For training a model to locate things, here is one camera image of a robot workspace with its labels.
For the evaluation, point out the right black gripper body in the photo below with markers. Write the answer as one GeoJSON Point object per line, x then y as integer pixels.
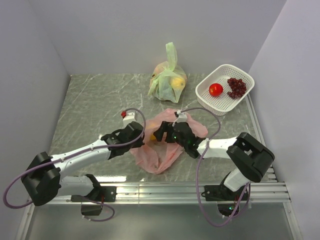
{"type": "Point", "coordinates": [181, 143]}

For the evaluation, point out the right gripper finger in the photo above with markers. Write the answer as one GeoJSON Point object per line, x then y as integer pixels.
{"type": "Point", "coordinates": [159, 134]}
{"type": "Point", "coordinates": [169, 130]}

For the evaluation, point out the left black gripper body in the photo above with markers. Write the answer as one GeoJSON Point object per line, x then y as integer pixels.
{"type": "Point", "coordinates": [137, 143]}

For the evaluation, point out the yellow fruit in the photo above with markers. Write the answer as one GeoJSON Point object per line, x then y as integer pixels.
{"type": "Point", "coordinates": [177, 83]}
{"type": "Point", "coordinates": [153, 138]}

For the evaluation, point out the pink plastic bag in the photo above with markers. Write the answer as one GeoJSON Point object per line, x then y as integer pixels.
{"type": "Point", "coordinates": [157, 156]}

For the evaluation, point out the red apple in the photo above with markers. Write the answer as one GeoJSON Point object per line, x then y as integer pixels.
{"type": "Point", "coordinates": [215, 89]}

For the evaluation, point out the dark red grape bunch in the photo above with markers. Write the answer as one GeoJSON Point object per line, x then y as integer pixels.
{"type": "Point", "coordinates": [238, 88]}

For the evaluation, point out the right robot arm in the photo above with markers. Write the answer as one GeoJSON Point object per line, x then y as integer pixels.
{"type": "Point", "coordinates": [251, 158]}

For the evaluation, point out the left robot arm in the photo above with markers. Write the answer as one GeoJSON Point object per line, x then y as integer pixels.
{"type": "Point", "coordinates": [49, 176]}

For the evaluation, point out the yellow fruit in green bag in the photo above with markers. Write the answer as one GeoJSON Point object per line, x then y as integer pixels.
{"type": "Point", "coordinates": [177, 83]}

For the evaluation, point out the green plastic bag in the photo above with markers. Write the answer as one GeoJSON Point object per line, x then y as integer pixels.
{"type": "Point", "coordinates": [159, 86]}

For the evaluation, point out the orange fruit in green bag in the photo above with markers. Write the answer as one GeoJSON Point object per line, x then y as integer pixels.
{"type": "Point", "coordinates": [160, 68]}

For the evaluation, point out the white perforated plastic basket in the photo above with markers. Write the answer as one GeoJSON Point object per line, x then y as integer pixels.
{"type": "Point", "coordinates": [222, 104]}

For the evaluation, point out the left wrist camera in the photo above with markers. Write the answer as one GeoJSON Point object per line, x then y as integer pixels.
{"type": "Point", "coordinates": [128, 117]}

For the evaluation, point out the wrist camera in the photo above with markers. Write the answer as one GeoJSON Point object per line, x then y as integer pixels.
{"type": "Point", "coordinates": [128, 117]}
{"type": "Point", "coordinates": [181, 117]}

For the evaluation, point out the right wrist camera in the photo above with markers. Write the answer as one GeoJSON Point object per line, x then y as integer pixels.
{"type": "Point", "coordinates": [181, 117]}

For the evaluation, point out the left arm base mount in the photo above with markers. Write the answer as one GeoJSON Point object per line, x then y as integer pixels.
{"type": "Point", "coordinates": [91, 203]}

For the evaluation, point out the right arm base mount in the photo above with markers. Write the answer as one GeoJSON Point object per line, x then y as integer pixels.
{"type": "Point", "coordinates": [226, 198]}

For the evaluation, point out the aluminium front rail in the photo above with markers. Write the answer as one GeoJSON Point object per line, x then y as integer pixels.
{"type": "Point", "coordinates": [185, 192]}

